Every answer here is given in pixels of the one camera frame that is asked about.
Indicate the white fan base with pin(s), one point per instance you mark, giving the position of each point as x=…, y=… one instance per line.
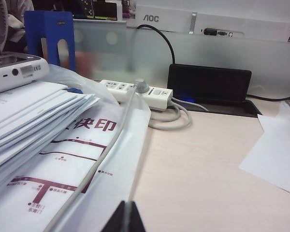
x=14, y=81

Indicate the metal monitor bracket strip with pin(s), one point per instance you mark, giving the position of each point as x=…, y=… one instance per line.
x=192, y=23

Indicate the white AOC monitor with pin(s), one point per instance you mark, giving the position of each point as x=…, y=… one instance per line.
x=232, y=19

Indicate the grey power plug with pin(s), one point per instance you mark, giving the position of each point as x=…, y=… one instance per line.
x=141, y=85

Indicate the person in light shirt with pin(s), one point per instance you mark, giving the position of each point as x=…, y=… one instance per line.
x=19, y=24

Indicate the black box with yellow stripe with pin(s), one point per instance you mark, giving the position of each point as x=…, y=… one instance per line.
x=105, y=10

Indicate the plastic bag with red print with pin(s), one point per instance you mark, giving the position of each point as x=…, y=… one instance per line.
x=62, y=195

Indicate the blue plastic stand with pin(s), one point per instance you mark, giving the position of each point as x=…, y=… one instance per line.
x=48, y=29

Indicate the white paper sheet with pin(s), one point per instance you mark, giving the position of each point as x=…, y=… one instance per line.
x=275, y=149

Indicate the white power strip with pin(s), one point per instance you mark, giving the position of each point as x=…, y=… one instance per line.
x=157, y=97

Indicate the frosted glass desk partition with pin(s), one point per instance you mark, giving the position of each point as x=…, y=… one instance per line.
x=232, y=53

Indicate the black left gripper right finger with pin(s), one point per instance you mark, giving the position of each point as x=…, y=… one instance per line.
x=136, y=220

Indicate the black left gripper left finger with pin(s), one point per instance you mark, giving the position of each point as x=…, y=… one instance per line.
x=119, y=220

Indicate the stack of white envelopes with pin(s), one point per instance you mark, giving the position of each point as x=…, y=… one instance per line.
x=33, y=113

